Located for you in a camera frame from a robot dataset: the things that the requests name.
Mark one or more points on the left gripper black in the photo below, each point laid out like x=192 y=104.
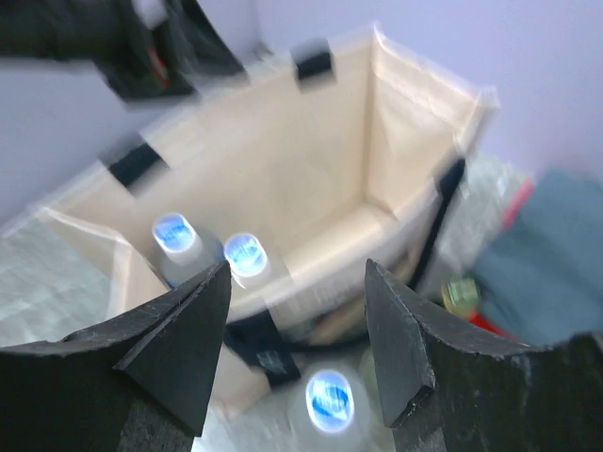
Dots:
x=145 y=50

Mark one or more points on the folded red cloth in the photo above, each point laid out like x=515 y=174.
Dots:
x=510 y=213

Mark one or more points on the plastic water bottle blue cap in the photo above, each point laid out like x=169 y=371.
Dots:
x=329 y=409

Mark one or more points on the beige canvas tote bag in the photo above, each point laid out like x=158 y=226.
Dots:
x=327 y=170

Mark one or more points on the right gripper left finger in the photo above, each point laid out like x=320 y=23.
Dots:
x=140 y=381

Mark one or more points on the folded grey cloth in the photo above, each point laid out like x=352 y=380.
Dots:
x=542 y=277

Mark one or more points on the green Perrier glass bottle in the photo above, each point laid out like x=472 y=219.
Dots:
x=461 y=296

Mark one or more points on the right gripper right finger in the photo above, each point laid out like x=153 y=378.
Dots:
x=447 y=385

